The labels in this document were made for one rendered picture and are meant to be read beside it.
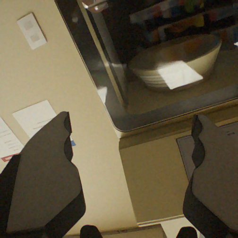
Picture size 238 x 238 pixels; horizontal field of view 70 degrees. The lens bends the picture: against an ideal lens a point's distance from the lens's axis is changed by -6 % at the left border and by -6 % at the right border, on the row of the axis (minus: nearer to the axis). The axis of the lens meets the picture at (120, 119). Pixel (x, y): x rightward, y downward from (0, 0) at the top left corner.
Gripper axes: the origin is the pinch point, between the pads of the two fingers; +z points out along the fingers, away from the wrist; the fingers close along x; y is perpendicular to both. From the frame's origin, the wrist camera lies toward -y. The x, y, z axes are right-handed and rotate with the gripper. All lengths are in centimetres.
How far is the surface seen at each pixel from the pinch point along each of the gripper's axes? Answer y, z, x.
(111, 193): 94, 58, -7
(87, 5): -6.6, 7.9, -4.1
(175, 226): 47, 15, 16
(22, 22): -3, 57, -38
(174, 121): 10.2, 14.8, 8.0
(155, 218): 21.2, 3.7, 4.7
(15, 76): 18, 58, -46
